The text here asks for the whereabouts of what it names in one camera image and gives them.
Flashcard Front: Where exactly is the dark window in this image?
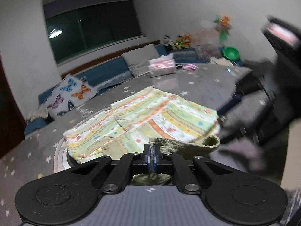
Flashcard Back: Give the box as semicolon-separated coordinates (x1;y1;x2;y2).
43;0;142;63

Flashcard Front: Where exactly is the beige crumpled cloth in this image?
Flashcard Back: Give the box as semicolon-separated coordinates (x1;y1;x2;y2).
27;105;49;122

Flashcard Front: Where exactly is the green plastic bowl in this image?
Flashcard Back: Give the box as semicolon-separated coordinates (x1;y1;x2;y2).
222;47;240;61

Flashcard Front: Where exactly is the panda plush toy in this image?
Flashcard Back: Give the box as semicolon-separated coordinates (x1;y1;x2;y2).
161;35;174;51

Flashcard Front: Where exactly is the pink tissue box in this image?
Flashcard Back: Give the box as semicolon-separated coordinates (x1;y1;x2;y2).
148;53;176;77

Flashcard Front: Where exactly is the grey star tablecloth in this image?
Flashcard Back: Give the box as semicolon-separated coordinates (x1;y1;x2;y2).
1;64;288;225

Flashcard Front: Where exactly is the blue sofa bench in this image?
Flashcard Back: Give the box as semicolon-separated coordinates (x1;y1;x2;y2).
23;44;246;137

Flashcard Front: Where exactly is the grey plain pillow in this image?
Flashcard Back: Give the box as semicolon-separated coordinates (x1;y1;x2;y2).
122;44;160;77

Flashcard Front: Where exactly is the butterfly print pillow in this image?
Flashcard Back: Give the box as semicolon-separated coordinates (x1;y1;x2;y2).
43;75;98;119

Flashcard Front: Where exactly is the patterned green children's jacket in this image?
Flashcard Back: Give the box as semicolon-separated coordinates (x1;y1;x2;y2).
63;86;221;186

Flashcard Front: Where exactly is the yellow bear plush toy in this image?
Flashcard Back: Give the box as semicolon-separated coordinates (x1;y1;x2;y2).
173;35;184;50

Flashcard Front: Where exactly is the orange fox plush toy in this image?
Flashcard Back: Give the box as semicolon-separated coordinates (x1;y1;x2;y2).
183;34;191;48

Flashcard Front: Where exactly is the clear plastic toy box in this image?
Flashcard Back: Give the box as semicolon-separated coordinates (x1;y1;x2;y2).
195;44;222;62

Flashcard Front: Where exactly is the round black induction cooktop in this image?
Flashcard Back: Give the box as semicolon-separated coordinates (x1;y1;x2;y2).
66;153;79;167

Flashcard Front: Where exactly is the colourful pinwheel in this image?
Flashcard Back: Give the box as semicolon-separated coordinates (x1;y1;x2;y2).
214;14;232;43

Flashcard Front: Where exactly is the beige folded cloth on sofa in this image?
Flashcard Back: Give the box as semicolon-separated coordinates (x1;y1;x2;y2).
209;57;233;67

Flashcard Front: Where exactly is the pink hair tie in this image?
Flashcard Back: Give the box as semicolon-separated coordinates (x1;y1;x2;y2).
182;63;198;72

